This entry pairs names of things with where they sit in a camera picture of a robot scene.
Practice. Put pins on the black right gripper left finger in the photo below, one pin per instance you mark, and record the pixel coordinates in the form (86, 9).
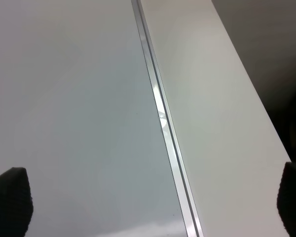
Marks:
(16, 203)

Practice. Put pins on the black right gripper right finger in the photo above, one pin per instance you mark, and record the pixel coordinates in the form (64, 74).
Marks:
(286, 199)

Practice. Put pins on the white whiteboard with aluminium frame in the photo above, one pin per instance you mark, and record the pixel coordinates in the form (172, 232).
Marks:
(82, 108)

